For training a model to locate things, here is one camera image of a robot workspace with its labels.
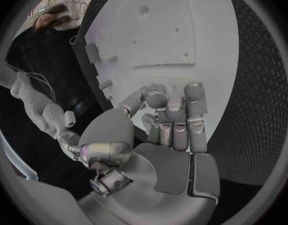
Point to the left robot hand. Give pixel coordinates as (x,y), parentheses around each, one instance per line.
(172,165)

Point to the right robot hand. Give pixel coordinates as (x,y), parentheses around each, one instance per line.
(69,137)

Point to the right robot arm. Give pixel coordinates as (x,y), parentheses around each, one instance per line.
(33,101)

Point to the white task board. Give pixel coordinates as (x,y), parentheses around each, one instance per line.
(162,46)

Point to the grey block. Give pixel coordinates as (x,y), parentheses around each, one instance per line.
(106,84)
(92,52)

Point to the person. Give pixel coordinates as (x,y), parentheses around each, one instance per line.
(64,11)

